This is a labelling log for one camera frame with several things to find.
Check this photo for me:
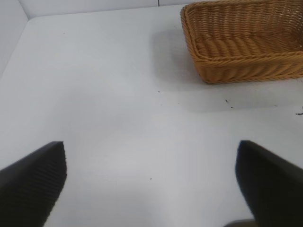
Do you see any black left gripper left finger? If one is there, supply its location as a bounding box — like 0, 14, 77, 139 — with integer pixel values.
0, 140, 68, 227

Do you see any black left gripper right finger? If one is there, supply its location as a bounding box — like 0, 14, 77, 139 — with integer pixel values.
234, 140, 303, 227

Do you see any brown woven wicker basket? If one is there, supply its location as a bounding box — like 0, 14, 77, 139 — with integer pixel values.
180, 0, 303, 85

